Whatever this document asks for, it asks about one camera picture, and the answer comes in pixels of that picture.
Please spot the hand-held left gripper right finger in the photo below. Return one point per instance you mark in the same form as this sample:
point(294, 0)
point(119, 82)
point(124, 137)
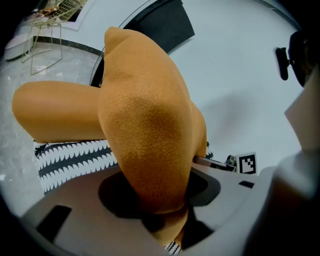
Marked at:
point(232, 200)

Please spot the black white patterned sofa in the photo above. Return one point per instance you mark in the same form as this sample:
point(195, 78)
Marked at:
point(57, 112)

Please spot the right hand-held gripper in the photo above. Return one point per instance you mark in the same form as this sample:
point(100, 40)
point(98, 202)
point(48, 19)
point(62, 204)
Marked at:
point(246, 163)

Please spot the orange cushion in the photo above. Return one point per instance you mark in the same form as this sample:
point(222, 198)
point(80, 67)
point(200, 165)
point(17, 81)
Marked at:
point(150, 125)

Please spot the round white armchair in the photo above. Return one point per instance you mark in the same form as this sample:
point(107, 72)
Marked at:
point(17, 42)

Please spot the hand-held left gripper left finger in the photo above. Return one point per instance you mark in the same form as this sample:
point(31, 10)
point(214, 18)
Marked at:
point(82, 195)

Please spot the person's white shirt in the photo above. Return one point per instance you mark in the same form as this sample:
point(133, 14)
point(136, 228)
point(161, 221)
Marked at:
point(305, 150)

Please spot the black cabinet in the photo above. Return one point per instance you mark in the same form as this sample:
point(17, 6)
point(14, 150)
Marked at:
point(172, 25)

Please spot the head-worn black camera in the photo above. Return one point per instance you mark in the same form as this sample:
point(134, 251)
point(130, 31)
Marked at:
point(283, 65)

